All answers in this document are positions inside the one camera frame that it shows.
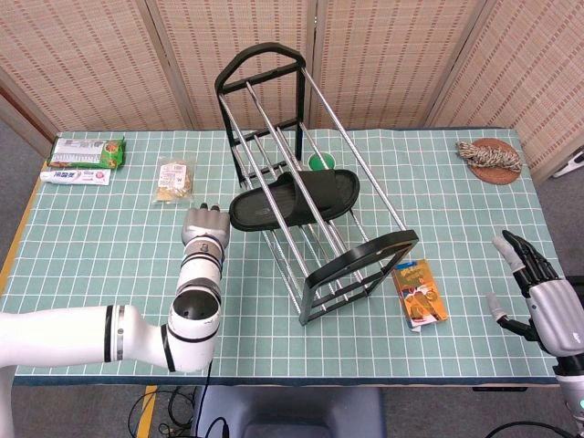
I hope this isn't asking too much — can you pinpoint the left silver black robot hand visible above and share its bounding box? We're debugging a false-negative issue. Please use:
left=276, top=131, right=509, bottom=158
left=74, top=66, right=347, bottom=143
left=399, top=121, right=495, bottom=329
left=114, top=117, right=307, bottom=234
left=181, top=203, right=232, bottom=245

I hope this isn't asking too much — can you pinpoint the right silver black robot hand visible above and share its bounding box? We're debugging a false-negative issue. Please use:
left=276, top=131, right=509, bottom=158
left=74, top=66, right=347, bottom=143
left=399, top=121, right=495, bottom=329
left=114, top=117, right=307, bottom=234
left=485, top=229, right=584, bottom=357

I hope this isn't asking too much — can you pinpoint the black rubber slipper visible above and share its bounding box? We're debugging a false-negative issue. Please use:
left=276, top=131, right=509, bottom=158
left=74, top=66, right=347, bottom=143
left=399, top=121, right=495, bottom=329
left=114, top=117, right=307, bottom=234
left=227, top=168, right=361, bottom=233

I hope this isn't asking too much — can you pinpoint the black chrome shoe rack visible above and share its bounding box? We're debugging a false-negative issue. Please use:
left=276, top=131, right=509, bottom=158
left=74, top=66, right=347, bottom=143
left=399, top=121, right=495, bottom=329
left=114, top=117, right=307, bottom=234
left=214, top=41, right=420, bottom=326

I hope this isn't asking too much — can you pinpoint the clear bag of snacks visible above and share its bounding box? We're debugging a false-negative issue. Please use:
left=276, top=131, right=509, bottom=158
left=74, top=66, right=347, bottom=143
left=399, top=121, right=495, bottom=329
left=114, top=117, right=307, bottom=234
left=152, top=155, right=196, bottom=205

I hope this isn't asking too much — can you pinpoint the green checked tablecloth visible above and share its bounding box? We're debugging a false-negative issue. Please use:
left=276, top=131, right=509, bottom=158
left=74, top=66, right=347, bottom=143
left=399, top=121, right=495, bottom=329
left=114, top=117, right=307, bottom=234
left=0, top=127, right=577, bottom=387

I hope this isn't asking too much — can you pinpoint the white cup with green lid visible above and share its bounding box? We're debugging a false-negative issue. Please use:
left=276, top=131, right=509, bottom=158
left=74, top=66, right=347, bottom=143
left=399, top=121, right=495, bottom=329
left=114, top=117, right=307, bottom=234
left=308, top=153, right=338, bottom=172

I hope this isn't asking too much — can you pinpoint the orange blue carton box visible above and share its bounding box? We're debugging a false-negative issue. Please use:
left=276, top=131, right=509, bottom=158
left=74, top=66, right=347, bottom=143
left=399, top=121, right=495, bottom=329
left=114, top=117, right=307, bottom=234
left=390, top=258, right=448, bottom=334

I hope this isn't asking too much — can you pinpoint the white toothpaste box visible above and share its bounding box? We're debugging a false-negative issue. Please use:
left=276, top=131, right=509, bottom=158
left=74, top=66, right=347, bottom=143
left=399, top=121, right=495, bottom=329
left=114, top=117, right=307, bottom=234
left=39, top=168, right=112, bottom=187

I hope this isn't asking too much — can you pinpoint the green snack package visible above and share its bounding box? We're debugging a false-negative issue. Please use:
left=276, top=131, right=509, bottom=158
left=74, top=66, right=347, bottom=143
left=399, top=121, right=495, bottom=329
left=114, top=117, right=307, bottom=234
left=47, top=135, right=127, bottom=171

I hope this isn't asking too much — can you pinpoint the white device on floor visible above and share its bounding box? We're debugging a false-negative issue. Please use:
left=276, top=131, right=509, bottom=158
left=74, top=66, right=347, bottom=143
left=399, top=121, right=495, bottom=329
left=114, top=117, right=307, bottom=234
left=552, top=150, right=584, bottom=179

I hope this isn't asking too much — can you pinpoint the round brown woven coaster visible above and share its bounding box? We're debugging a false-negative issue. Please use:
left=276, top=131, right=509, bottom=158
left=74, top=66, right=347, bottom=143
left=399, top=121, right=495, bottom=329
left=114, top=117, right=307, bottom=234
left=469, top=138, right=521, bottom=186

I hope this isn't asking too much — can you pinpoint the bamboo folding screen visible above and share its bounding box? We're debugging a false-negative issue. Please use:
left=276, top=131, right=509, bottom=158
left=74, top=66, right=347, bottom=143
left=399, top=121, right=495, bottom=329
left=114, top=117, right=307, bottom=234
left=0, top=0, right=584, bottom=183

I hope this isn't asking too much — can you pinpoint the blue grey chair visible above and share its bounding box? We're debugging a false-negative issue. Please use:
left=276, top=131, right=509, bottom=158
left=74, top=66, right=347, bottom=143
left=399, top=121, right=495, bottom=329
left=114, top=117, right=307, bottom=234
left=190, top=386, right=387, bottom=438

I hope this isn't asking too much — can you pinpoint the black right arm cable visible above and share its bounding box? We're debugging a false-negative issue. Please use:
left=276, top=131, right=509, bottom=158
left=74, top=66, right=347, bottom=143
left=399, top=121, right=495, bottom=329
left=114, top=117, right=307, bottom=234
left=483, top=419, right=574, bottom=438

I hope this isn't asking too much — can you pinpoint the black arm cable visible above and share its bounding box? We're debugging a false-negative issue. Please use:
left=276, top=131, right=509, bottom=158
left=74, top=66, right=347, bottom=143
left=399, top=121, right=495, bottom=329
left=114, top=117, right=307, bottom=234
left=483, top=419, right=574, bottom=438
left=198, top=360, right=229, bottom=438

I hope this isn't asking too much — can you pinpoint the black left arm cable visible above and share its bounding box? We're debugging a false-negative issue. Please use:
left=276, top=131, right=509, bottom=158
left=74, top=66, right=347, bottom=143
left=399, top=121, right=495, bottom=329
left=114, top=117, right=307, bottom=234
left=198, top=360, right=229, bottom=438

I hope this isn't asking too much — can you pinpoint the twisted rope bundle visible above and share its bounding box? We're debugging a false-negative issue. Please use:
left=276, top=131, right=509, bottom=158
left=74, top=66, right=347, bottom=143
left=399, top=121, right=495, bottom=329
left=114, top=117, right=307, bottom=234
left=454, top=140, right=523, bottom=173

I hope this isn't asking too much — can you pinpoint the black floor cable bundle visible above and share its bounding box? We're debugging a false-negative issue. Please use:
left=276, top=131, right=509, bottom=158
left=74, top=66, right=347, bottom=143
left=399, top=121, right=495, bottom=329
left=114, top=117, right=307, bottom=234
left=127, top=386, right=197, bottom=438

